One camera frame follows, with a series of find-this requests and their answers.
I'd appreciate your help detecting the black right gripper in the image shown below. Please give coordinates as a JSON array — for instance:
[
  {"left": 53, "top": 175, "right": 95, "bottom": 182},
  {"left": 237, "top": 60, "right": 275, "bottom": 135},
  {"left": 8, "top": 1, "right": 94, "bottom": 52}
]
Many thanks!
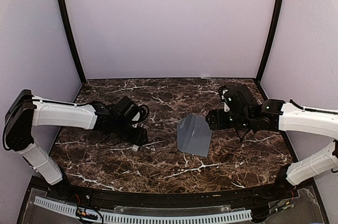
[{"left": 206, "top": 108, "right": 254, "bottom": 129}]

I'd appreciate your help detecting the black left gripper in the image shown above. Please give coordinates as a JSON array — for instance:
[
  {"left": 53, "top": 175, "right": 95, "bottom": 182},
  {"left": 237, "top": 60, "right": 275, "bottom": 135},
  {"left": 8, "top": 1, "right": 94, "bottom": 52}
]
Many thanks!
[{"left": 112, "top": 119, "right": 148, "bottom": 146}]

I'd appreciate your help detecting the white green glue stick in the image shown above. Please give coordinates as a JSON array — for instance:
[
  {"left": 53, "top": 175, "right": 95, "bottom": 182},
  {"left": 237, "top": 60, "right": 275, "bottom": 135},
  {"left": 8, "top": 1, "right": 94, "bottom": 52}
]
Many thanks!
[{"left": 132, "top": 145, "right": 139, "bottom": 152}]

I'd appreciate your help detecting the grey envelope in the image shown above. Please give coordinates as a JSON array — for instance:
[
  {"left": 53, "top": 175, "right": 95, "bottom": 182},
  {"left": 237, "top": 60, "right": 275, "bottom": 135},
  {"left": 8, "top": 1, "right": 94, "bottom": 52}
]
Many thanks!
[{"left": 176, "top": 114, "right": 212, "bottom": 157}]

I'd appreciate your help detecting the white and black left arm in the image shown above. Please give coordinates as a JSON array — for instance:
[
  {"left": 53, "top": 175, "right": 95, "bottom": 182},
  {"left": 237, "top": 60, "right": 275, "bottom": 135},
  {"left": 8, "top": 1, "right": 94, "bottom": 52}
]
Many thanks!
[{"left": 2, "top": 89, "right": 149, "bottom": 201}]

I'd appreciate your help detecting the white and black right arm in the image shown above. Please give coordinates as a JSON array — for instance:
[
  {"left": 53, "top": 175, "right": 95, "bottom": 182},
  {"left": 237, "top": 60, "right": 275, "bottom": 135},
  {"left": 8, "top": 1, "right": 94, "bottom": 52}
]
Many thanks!
[{"left": 205, "top": 85, "right": 337, "bottom": 200}]

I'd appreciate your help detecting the black table edge rail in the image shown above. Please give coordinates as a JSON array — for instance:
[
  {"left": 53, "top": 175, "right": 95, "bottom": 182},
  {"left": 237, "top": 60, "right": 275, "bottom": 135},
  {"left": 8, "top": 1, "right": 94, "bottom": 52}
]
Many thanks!
[{"left": 31, "top": 175, "right": 317, "bottom": 209}]

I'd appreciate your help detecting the grey slotted cable duct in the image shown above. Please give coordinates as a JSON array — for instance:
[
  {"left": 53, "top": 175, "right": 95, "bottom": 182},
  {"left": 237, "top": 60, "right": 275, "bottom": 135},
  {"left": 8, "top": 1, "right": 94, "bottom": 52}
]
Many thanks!
[{"left": 33, "top": 196, "right": 252, "bottom": 223}]

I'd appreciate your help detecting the black right frame post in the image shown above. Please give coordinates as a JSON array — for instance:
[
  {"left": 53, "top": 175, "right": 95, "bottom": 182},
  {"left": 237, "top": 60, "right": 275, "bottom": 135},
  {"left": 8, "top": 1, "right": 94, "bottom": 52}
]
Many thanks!
[{"left": 255, "top": 0, "right": 283, "bottom": 85}]

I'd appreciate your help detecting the black frame post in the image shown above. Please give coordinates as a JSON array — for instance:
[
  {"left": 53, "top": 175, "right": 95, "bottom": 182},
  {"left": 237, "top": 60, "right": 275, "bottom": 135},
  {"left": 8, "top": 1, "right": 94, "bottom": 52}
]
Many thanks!
[
  {"left": 255, "top": 0, "right": 283, "bottom": 85},
  {"left": 58, "top": 0, "right": 87, "bottom": 85}
]

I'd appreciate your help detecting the black left frame post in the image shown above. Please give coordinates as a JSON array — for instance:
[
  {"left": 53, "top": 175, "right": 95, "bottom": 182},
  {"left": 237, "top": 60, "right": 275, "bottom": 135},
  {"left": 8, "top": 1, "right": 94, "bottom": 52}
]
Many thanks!
[{"left": 58, "top": 0, "right": 87, "bottom": 85}]

